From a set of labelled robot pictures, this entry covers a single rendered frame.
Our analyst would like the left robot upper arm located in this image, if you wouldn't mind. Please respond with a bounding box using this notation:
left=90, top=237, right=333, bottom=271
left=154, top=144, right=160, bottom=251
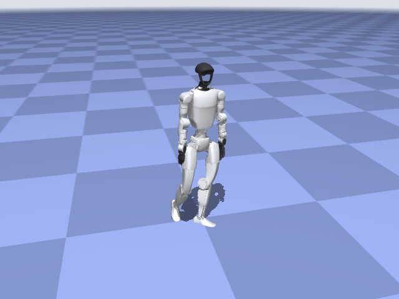
left=216, top=89, right=227, bottom=123

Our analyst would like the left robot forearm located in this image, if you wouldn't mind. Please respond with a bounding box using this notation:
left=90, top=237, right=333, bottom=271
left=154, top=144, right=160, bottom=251
left=218, top=120, right=227, bottom=143

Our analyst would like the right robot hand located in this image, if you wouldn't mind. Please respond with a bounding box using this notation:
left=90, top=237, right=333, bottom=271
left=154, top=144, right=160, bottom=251
left=178, top=146, right=186, bottom=165

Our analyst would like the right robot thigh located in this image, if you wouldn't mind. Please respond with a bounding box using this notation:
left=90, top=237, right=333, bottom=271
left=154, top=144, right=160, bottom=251
left=181, top=143, right=197, bottom=196

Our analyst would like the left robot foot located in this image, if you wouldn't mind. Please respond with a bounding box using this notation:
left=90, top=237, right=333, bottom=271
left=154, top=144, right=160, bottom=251
left=193, top=216, right=216, bottom=227

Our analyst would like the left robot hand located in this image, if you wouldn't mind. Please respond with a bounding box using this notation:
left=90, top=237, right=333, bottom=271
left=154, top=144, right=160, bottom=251
left=218, top=138, right=226, bottom=160

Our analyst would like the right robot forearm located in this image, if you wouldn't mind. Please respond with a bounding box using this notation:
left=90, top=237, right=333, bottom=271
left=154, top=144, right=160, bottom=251
left=178, top=120, right=188, bottom=152

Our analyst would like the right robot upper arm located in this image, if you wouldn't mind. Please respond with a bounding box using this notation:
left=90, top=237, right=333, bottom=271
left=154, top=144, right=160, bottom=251
left=179, top=92, right=193, bottom=128

